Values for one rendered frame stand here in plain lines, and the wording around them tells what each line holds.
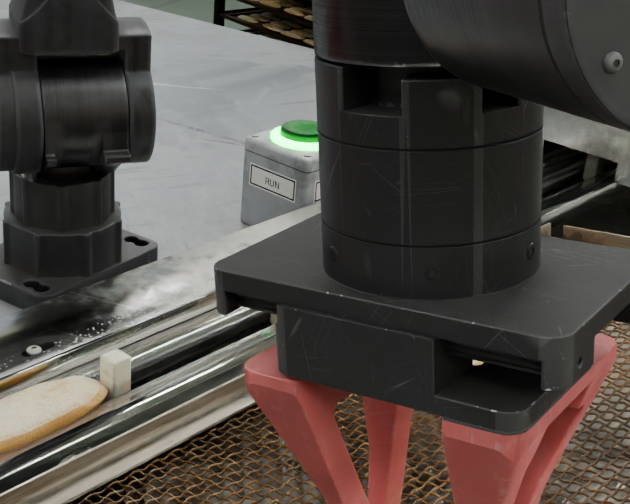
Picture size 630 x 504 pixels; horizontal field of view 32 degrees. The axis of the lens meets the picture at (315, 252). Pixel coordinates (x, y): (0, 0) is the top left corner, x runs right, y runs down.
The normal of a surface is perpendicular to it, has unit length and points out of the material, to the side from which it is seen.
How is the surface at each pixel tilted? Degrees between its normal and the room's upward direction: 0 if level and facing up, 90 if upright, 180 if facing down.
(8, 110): 71
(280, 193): 90
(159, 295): 0
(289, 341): 89
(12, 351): 0
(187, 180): 0
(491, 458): 110
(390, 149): 87
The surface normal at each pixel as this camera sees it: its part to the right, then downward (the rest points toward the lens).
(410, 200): -0.27, 0.33
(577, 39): 0.39, 0.29
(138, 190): 0.08, -0.90
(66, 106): 0.38, 0.06
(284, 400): -0.51, 0.61
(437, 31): -0.80, 0.58
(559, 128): -0.66, 0.27
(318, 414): 0.82, 0.10
